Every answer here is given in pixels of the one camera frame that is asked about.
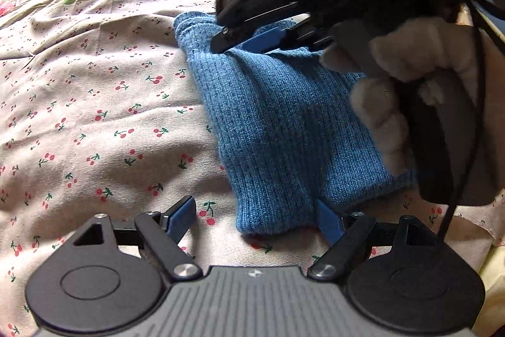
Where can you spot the white gloved right hand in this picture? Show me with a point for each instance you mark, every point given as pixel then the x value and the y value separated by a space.
pixel 409 53

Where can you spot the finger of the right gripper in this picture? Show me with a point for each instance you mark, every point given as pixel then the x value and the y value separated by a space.
pixel 230 37
pixel 287 35

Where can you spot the cherry print bed sheet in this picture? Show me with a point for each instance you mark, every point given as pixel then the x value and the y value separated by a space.
pixel 101 114

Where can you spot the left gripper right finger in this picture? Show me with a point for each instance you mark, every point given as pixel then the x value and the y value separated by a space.
pixel 333 225

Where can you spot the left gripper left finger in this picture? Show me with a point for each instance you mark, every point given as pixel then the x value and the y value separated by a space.
pixel 174 222

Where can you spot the blue knit sweater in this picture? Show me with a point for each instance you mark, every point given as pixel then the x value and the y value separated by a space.
pixel 286 133

